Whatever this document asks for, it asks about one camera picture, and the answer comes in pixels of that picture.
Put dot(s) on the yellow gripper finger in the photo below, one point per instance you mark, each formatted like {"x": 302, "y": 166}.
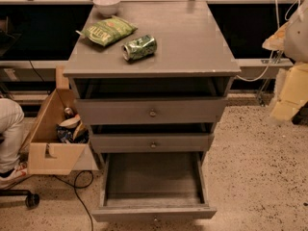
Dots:
{"x": 290, "y": 92}

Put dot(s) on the green soda can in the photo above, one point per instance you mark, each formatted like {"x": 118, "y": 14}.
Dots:
{"x": 139, "y": 48}

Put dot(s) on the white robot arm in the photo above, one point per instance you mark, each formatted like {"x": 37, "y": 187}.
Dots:
{"x": 292, "y": 37}

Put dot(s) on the grey top drawer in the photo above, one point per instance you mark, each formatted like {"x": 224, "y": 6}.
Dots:
{"x": 150, "y": 111}

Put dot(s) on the grey middle drawer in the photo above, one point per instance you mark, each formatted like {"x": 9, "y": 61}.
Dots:
{"x": 127, "y": 143}

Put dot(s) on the grey drawer cabinet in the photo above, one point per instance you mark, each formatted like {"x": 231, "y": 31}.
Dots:
{"x": 192, "y": 60}

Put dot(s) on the grey open bottom drawer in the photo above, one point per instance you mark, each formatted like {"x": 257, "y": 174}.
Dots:
{"x": 153, "y": 186}

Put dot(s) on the green chip bag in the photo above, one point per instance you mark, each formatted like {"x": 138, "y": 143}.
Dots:
{"x": 108, "y": 31}

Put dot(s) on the white bowl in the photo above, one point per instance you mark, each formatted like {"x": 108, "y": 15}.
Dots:
{"x": 107, "y": 7}

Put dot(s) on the trash items in box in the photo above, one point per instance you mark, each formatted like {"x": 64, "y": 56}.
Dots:
{"x": 72, "y": 129}

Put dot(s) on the cardboard box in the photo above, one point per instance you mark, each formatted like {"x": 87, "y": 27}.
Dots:
{"x": 47, "y": 154}

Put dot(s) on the person leg white trousers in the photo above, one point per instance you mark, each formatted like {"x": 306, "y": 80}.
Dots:
{"x": 11, "y": 128}

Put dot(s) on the white orange sneaker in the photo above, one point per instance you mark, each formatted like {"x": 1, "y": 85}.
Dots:
{"x": 13, "y": 176}

